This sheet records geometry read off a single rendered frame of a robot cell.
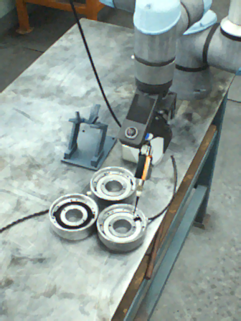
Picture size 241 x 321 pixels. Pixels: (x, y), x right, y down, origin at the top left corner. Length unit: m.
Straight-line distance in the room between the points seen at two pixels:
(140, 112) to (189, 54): 0.50
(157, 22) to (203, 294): 1.31
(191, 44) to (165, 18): 0.53
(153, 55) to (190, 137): 0.49
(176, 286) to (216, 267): 0.19
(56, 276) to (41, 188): 0.25
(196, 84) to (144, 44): 0.59
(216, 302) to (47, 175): 0.97
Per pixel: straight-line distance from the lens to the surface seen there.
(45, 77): 1.53
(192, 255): 2.04
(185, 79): 1.40
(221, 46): 1.31
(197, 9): 0.92
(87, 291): 0.99
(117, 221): 1.06
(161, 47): 0.84
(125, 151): 1.20
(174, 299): 1.92
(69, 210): 1.08
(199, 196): 1.92
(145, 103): 0.90
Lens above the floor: 1.64
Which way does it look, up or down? 44 degrees down
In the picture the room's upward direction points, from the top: straight up
